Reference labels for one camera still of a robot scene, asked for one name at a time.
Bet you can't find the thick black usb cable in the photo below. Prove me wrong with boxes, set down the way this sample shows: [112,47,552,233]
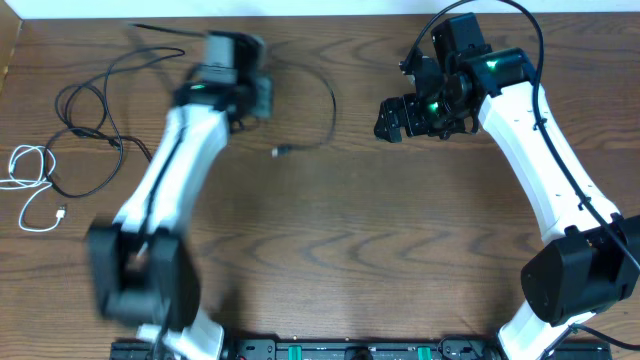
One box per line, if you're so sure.
[271,59,338,159]

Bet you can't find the thin black cable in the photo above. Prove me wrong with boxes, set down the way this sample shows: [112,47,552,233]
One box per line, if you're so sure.
[53,46,187,151]

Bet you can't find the black cable barrel plug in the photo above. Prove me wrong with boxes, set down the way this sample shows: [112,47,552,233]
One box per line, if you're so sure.
[44,127,152,199]

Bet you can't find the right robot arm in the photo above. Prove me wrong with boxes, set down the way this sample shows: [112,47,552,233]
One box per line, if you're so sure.
[373,13,639,359]

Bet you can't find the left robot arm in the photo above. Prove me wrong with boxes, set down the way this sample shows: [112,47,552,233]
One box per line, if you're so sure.
[87,31,273,359]

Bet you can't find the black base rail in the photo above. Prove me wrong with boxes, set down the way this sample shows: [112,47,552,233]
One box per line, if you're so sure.
[107,338,613,360]

